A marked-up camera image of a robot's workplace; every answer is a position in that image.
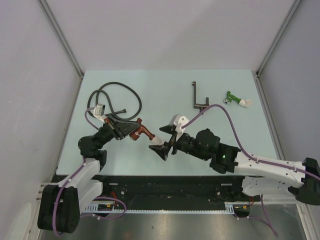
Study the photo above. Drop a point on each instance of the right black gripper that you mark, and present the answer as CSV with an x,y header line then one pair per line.
x,y
162,150

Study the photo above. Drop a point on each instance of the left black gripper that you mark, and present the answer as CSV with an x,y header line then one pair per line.
x,y
115,126

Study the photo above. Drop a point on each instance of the white plastic elbow fitting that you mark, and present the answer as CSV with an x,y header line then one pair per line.
x,y
157,141

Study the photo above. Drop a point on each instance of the dark red brass faucet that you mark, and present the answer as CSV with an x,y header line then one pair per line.
x,y
135,135

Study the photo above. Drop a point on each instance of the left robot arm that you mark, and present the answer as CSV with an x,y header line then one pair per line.
x,y
63,202

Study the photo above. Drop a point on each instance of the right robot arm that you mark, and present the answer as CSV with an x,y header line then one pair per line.
x,y
302,177

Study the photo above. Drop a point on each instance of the green faucet with elbow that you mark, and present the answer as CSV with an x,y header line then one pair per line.
x,y
245,103

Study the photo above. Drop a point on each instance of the dark metal faucet spout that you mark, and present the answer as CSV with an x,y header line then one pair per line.
x,y
199,101

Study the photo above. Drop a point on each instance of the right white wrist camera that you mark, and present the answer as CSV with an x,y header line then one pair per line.
x,y
177,122

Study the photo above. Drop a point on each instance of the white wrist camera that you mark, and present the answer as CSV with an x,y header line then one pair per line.
x,y
99,112
177,122

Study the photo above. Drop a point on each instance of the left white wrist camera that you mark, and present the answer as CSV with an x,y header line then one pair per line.
x,y
99,112

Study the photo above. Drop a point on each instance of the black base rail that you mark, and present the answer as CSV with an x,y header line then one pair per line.
x,y
187,193

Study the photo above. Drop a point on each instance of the white slotted cable duct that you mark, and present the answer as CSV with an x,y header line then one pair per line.
x,y
98,207

